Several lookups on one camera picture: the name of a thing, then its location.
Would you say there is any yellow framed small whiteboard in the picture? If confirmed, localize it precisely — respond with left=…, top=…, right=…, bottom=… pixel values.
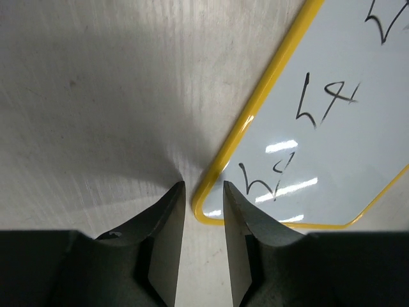
left=192, top=1, right=408, bottom=230

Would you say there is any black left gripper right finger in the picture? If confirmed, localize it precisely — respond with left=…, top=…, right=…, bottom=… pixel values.
left=223, top=181, right=320, bottom=306

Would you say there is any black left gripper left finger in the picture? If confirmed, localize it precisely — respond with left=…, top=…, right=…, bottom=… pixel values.
left=97, top=181, right=185, bottom=306

